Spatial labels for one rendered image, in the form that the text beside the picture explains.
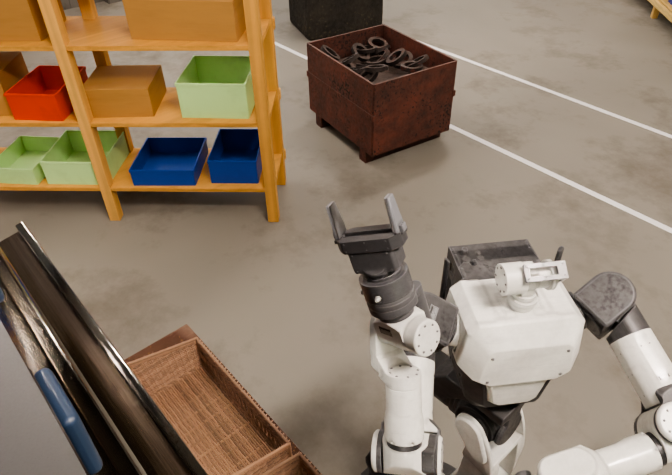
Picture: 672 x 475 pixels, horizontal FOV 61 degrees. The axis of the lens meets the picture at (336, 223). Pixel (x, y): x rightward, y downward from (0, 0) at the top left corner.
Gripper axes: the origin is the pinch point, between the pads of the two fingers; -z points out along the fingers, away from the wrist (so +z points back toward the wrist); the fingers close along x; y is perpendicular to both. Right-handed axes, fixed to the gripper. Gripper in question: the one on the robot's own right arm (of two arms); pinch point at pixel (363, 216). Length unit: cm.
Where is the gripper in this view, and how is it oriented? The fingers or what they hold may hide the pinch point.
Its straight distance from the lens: 94.8
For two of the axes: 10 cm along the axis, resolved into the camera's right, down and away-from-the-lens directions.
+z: 3.2, 8.8, 3.6
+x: 8.6, -1.0, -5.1
